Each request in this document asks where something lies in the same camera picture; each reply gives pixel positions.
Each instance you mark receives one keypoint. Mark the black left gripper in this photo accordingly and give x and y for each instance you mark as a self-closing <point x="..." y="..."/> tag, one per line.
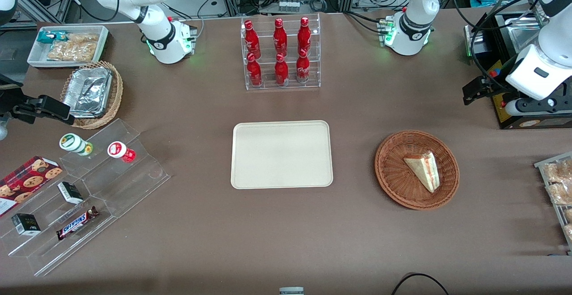
<point x="496" y="82"/>

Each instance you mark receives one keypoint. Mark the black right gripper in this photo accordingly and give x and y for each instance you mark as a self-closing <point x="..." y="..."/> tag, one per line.
<point x="10" y="100"/>

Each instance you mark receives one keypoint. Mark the triangular sandwich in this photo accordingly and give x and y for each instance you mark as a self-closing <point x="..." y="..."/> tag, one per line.
<point x="424" y="170"/>

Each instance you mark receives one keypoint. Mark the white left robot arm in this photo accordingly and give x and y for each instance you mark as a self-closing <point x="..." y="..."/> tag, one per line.
<point x="413" y="0"/>

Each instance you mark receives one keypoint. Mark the light wicker basket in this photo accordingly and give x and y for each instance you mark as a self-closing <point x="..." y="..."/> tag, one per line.
<point x="114" y="103"/>

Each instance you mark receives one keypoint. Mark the round brown wicker basket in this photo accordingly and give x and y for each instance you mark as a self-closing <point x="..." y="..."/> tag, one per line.
<point x="393" y="174"/>

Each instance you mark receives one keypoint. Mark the beige plastic serving tray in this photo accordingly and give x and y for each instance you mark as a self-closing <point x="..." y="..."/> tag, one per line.
<point x="281" y="154"/>

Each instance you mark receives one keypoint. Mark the aluminium foil container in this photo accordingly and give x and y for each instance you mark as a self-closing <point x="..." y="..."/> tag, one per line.
<point x="78" y="114"/>
<point x="91" y="87"/>

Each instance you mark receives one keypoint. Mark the green lid yogurt bottle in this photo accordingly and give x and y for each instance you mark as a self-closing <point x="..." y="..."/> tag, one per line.
<point x="71" y="143"/>

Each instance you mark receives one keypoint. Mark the white rectangular snack bin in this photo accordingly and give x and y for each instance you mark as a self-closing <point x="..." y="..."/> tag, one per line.
<point x="38" y="58"/>

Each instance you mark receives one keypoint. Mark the clear bag of crackers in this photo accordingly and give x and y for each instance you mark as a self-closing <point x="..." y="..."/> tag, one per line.
<point x="73" y="50"/>

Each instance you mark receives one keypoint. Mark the black food warmer cabinet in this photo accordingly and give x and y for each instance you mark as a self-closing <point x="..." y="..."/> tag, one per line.
<point x="536" y="123"/>

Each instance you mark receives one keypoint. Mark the red lid yogurt bottle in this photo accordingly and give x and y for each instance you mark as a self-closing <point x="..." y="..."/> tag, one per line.
<point x="118" y="149"/>

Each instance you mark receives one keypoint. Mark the teal snack packet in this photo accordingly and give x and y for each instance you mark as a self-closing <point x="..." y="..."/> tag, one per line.
<point x="49" y="36"/>

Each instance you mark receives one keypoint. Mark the stainless steel warmer pan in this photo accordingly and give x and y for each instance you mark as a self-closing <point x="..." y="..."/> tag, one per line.
<point x="523" y="33"/>

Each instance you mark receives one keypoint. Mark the red chocolate chip cookie box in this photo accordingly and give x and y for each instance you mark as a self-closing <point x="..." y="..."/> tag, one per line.
<point x="27" y="183"/>

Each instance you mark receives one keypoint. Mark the small black chocolate box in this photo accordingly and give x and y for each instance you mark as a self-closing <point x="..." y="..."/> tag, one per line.
<point x="26" y="224"/>
<point x="70" y="192"/>

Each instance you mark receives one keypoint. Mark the clear acrylic stepped display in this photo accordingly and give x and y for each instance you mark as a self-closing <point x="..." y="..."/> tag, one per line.
<point x="138" y="174"/>
<point x="49" y="250"/>

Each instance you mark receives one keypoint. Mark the snickers chocolate bar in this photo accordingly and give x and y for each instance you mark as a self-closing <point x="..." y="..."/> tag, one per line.
<point x="76" y="223"/>

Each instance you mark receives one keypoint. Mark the bagged fried snack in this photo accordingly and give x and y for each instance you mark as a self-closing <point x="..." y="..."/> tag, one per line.
<point x="568" y="231"/>
<point x="568" y="214"/>
<point x="558" y="172"/>
<point x="561" y="193"/>

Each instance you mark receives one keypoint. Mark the red cola bottle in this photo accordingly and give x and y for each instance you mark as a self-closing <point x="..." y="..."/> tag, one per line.
<point x="251" y="38"/>
<point x="281" y="71"/>
<point x="303" y="69"/>
<point x="254" y="71"/>
<point x="304" y="33"/>
<point x="280" y="35"/>

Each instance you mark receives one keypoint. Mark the white connector strip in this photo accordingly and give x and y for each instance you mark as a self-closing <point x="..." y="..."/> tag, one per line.
<point x="289" y="6"/>

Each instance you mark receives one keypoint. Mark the clear acrylic bottle rack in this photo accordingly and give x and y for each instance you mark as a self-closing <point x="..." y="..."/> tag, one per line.
<point x="268" y="82"/>

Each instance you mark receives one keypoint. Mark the small grey box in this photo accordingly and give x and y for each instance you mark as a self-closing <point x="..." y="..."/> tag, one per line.
<point x="291" y="291"/>

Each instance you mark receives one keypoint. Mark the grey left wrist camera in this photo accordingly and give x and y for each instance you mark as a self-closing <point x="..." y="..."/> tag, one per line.
<point x="532" y="107"/>

